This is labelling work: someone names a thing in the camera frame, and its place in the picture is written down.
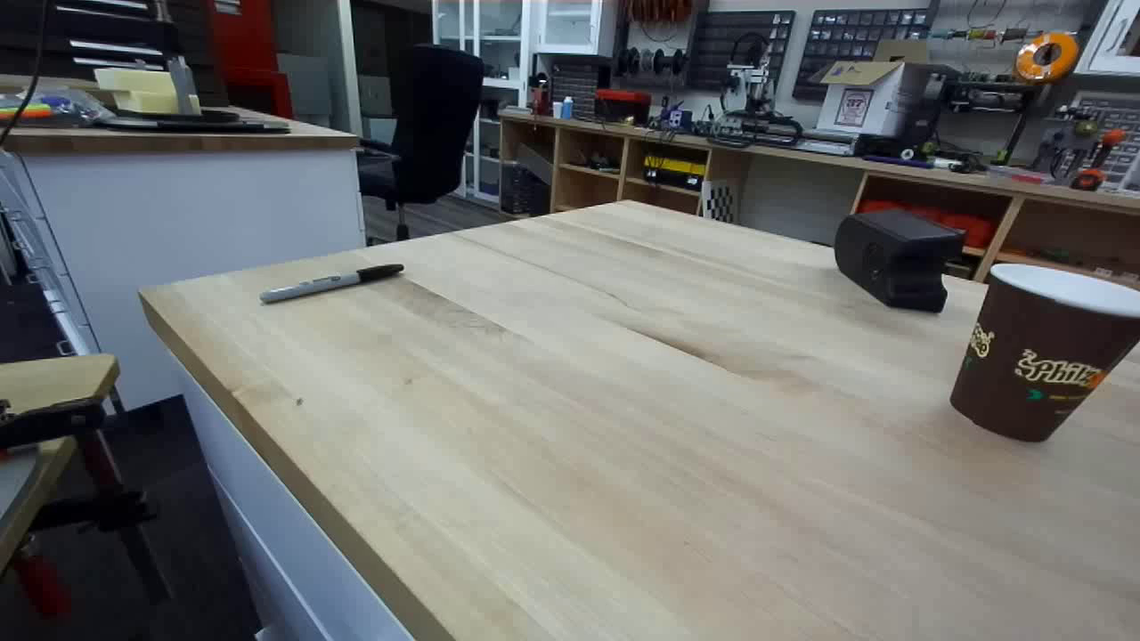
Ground grey marker with black cap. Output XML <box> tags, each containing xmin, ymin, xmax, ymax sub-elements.
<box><xmin>259</xmin><ymin>261</ymin><xmax>407</xmax><ymax>310</ymax></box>

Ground brown paper cup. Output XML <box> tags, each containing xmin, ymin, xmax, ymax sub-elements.
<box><xmin>946</xmin><ymin>261</ymin><xmax>1140</xmax><ymax>445</ymax></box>

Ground black bag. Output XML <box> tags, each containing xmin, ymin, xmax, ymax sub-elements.
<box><xmin>497</xmin><ymin>160</ymin><xmax>553</xmax><ymax>221</ymax></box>

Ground yellow black case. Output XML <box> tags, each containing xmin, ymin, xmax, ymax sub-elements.
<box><xmin>639</xmin><ymin>151</ymin><xmax>709</xmax><ymax>192</ymax></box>

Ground red toolbox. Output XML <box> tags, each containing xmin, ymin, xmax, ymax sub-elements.
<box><xmin>591</xmin><ymin>84</ymin><xmax>654</xmax><ymax>126</ymax></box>

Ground black office chair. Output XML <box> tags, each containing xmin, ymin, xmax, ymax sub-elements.
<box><xmin>355</xmin><ymin>44</ymin><xmax>489</xmax><ymax>243</ymax></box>

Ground white glass door cabinet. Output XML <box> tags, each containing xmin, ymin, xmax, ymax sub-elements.
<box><xmin>431</xmin><ymin>0</ymin><xmax>621</xmax><ymax>202</ymax></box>

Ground black pegboard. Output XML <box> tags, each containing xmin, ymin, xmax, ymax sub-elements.
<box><xmin>688</xmin><ymin>11</ymin><xmax>798</xmax><ymax>93</ymax></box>
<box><xmin>789</xmin><ymin>8</ymin><xmax>935</xmax><ymax>105</ymax></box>

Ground black box device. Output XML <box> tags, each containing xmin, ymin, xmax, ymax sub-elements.
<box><xmin>829</xmin><ymin>210</ymin><xmax>968</xmax><ymax>317</ymax></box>

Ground white cardboard box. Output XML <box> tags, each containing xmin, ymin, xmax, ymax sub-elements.
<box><xmin>816</xmin><ymin>56</ymin><xmax>939</xmax><ymax>139</ymax></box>

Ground red storage bins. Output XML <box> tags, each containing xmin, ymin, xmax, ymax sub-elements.
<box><xmin>858</xmin><ymin>195</ymin><xmax>997</xmax><ymax>253</ymax></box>

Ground white counter with wooden top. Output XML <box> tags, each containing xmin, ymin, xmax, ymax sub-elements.
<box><xmin>0</xmin><ymin>114</ymin><xmax>370</xmax><ymax>414</ymax></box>

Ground red cabinet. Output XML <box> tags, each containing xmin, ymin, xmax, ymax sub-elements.
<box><xmin>210</xmin><ymin>0</ymin><xmax>297</xmax><ymax>120</ymax></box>

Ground black flat tray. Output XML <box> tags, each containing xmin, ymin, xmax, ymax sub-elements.
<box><xmin>99</xmin><ymin>105</ymin><xmax>297</xmax><ymax>135</ymax></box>

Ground yellow box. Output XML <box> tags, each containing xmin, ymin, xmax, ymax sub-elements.
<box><xmin>89</xmin><ymin>64</ymin><xmax>181</xmax><ymax>118</ymax></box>

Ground small wooden stand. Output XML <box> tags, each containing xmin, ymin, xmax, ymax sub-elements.
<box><xmin>0</xmin><ymin>353</ymin><xmax>120</xmax><ymax>573</ymax></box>

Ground orange tape roll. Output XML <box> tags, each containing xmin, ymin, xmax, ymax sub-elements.
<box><xmin>1011</xmin><ymin>27</ymin><xmax>1084</xmax><ymax>84</ymax></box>

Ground red clamp handle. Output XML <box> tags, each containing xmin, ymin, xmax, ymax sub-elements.
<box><xmin>9</xmin><ymin>539</ymin><xmax>73</xmax><ymax>623</ymax></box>

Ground white picture frame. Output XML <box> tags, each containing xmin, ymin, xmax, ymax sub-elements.
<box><xmin>1071</xmin><ymin>0</ymin><xmax>1140</xmax><ymax>81</ymax></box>

